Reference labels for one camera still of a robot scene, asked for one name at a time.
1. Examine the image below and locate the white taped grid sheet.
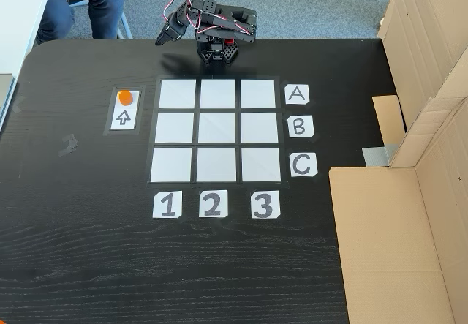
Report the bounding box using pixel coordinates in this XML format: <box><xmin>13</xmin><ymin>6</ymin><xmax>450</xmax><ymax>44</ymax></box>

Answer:
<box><xmin>146</xmin><ymin>76</ymin><xmax>290</xmax><ymax>189</ymax></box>

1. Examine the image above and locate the pale blue chair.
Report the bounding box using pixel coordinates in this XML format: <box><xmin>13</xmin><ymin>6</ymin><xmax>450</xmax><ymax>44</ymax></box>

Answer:
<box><xmin>69</xmin><ymin>0</ymin><xmax>133</xmax><ymax>40</ymax></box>

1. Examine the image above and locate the seated person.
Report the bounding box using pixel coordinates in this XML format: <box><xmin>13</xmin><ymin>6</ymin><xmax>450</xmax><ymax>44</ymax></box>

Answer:
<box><xmin>36</xmin><ymin>0</ymin><xmax>127</xmax><ymax>44</ymax></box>

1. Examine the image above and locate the white arrow paper sheet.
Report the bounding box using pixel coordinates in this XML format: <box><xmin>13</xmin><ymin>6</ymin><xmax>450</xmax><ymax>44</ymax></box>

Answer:
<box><xmin>104</xmin><ymin>86</ymin><xmax>146</xmax><ymax>137</ymax></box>

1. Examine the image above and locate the paper sheet letter A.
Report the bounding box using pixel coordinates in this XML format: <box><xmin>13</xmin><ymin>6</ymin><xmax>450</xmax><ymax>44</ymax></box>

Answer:
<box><xmin>284</xmin><ymin>84</ymin><xmax>311</xmax><ymax>105</ymax></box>

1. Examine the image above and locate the white desk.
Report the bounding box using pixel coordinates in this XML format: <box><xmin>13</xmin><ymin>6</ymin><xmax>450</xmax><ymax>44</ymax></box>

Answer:
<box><xmin>0</xmin><ymin>0</ymin><xmax>56</xmax><ymax>80</ymax></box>

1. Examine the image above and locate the paper sheet letter B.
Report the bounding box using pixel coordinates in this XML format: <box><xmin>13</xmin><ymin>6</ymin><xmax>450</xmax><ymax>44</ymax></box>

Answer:
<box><xmin>287</xmin><ymin>115</ymin><xmax>315</xmax><ymax>139</ymax></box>

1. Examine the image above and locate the paper sheet number 1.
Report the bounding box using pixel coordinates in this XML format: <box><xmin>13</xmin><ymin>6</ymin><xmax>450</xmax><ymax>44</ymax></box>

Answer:
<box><xmin>152</xmin><ymin>191</ymin><xmax>183</xmax><ymax>219</ymax></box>

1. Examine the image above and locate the grey flat board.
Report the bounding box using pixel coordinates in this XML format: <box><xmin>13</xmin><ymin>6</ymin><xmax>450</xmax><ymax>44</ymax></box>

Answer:
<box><xmin>0</xmin><ymin>74</ymin><xmax>18</xmax><ymax>131</ymax></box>

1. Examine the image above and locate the paper sheet number 2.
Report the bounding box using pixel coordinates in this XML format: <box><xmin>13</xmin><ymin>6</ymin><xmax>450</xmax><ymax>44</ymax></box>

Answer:
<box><xmin>198</xmin><ymin>189</ymin><xmax>229</xmax><ymax>218</ymax></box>

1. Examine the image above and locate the paper sheet letter C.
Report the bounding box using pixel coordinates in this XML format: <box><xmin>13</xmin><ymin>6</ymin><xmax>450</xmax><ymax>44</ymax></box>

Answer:
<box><xmin>290</xmin><ymin>152</ymin><xmax>318</xmax><ymax>178</ymax></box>

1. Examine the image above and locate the paper sheet number 3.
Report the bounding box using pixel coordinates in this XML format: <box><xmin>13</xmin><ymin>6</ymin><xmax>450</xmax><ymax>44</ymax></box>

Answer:
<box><xmin>250</xmin><ymin>190</ymin><xmax>282</xmax><ymax>219</ymax></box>

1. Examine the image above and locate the red white servo cable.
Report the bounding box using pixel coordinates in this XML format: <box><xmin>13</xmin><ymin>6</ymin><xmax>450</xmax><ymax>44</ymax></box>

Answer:
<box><xmin>162</xmin><ymin>0</ymin><xmax>195</xmax><ymax>29</ymax></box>

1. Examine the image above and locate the grey duct tape strip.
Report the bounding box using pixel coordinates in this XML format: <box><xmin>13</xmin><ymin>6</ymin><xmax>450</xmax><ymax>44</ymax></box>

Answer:
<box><xmin>361</xmin><ymin>143</ymin><xmax>398</xmax><ymax>168</ymax></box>

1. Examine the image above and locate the brown cardboard box wall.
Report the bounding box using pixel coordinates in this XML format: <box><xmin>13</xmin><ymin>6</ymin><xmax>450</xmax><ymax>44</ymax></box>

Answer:
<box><xmin>328</xmin><ymin>97</ymin><xmax>468</xmax><ymax>324</ymax></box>
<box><xmin>371</xmin><ymin>0</ymin><xmax>468</xmax><ymax>168</ymax></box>

